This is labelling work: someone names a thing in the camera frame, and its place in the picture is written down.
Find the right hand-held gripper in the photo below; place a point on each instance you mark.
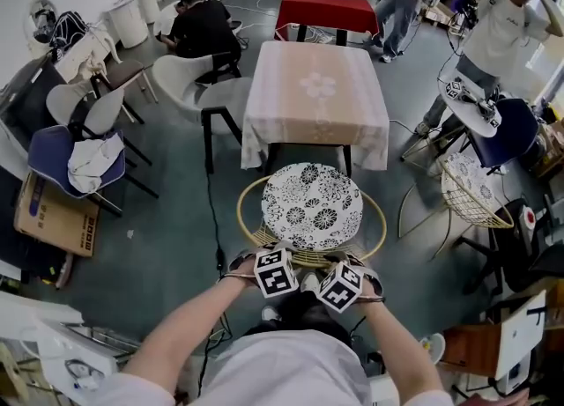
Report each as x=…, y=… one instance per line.
x=339, y=290

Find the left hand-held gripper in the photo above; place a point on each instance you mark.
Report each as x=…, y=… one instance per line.
x=275, y=274

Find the person's right forearm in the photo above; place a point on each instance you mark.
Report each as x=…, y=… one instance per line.
x=401, y=342

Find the person's left forearm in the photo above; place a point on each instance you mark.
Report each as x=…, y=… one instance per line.
x=189, y=334

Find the table with pink tablecloth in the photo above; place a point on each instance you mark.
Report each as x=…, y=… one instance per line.
x=347, y=157

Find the black office chair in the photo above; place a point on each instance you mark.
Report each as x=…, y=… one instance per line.
x=511, y=254

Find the blue shell chair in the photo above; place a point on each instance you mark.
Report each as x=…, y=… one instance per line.
x=511, y=135

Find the blue cushioned chair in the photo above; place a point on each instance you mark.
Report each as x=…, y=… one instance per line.
x=46, y=153

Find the person's right white shoe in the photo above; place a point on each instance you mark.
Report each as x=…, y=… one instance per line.
x=309, y=283

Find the person's white shoe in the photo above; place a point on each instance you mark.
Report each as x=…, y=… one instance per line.
x=270, y=314
x=309, y=283

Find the person's left white shoe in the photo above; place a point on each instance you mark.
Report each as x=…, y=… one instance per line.
x=270, y=314

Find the person's black trousers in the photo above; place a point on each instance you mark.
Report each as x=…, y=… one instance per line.
x=304, y=318

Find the floral round seat cushion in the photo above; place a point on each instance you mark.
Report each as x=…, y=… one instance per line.
x=469, y=179
x=313, y=206

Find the person's white t-shirt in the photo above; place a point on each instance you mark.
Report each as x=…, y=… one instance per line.
x=282, y=369

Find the pink lace tablecloth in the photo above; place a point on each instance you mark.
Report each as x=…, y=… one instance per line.
x=286, y=105

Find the white panel box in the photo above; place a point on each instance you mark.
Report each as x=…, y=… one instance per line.
x=522, y=334

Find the red button box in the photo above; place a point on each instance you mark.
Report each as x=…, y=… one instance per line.
x=529, y=218

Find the crumpled white cloth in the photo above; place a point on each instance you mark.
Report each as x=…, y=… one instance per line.
x=94, y=164

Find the white armchair with black legs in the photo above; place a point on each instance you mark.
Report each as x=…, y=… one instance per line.
x=176, y=80

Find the round white side table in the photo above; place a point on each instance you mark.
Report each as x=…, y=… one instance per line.
x=469, y=113

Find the brown cardboard box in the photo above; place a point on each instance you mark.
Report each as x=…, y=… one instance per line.
x=48, y=219

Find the red cloth covered table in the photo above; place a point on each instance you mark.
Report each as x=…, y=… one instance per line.
x=326, y=10

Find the white cylinder bin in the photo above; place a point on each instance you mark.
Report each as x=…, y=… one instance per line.
x=149, y=3
x=128, y=23

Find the cream ornate table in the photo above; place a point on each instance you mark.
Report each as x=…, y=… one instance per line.
x=79, y=58

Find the black desk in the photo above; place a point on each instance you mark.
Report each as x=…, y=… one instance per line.
x=28, y=96

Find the purple bag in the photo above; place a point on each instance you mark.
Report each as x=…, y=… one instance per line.
x=463, y=5

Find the black striped bag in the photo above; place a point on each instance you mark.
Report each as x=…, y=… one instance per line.
x=68, y=27

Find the round white mirror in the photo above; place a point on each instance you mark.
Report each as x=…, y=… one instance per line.
x=42, y=19

